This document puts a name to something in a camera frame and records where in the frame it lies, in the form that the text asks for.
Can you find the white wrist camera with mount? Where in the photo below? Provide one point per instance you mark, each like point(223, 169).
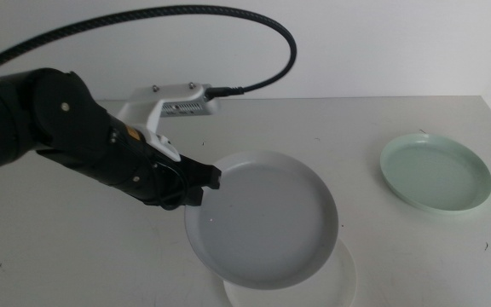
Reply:
point(173, 91)

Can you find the grey shallow plastic bowl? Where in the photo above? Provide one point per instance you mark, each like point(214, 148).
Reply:
point(262, 221)

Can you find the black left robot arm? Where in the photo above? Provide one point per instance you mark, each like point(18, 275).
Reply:
point(7, 119)

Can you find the white shallow plastic bowl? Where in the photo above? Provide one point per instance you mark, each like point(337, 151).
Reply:
point(335, 285)

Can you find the pale green shallow plastic bowl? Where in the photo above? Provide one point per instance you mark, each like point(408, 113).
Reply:
point(433, 175)

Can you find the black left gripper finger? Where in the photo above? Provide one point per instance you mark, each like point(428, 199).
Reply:
point(194, 197)
point(203, 175)

